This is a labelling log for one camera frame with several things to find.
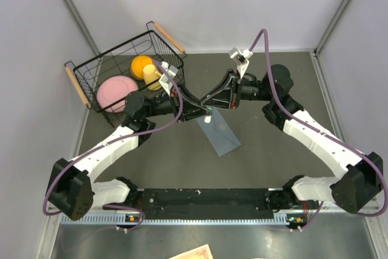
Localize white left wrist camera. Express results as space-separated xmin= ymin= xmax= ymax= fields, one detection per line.
xmin=156 ymin=61 xmax=178 ymax=94

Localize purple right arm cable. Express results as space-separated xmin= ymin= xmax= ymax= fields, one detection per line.
xmin=250 ymin=29 xmax=386 ymax=232

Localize brown patterned paper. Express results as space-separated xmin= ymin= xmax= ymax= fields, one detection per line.
xmin=170 ymin=244 xmax=214 ymax=259

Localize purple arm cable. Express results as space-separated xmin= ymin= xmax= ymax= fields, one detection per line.
xmin=42 ymin=59 xmax=185 ymax=232
xmin=250 ymin=29 xmax=386 ymax=232

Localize black wire dish basket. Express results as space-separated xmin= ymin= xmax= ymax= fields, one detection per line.
xmin=64 ymin=21 xmax=187 ymax=126

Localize grey blue envelope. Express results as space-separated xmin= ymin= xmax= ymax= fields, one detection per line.
xmin=196 ymin=109 xmax=241 ymax=157

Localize pale yellow mug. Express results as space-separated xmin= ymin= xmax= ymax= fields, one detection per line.
xmin=143 ymin=64 xmax=162 ymax=90

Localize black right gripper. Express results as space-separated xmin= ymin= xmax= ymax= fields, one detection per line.
xmin=201 ymin=70 xmax=274 ymax=111

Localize grey slotted cable duct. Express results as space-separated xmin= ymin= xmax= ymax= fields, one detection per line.
xmin=61 ymin=212 xmax=305 ymax=226

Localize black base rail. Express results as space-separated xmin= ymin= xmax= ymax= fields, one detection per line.
xmin=102 ymin=187 xmax=319 ymax=220

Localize pink plate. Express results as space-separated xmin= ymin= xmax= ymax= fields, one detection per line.
xmin=96 ymin=76 xmax=139 ymax=113

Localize orange bowl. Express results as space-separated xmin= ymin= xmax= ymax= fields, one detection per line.
xmin=130 ymin=55 xmax=153 ymax=81

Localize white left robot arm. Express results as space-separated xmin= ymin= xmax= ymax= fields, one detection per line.
xmin=44 ymin=86 xmax=212 ymax=221

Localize green white glue stick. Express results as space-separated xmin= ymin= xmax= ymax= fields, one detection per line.
xmin=204 ymin=107 xmax=213 ymax=124

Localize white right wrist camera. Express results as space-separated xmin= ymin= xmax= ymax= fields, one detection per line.
xmin=229 ymin=48 xmax=253 ymax=79

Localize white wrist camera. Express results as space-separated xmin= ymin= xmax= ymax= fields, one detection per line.
xmin=229 ymin=48 xmax=253 ymax=79
xmin=156 ymin=61 xmax=178 ymax=94

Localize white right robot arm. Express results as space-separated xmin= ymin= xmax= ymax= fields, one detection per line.
xmin=200 ymin=64 xmax=383 ymax=214

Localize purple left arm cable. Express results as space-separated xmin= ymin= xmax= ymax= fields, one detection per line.
xmin=42 ymin=59 xmax=185 ymax=232

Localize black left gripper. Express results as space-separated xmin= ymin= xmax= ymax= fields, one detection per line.
xmin=144 ymin=82 xmax=212 ymax=123

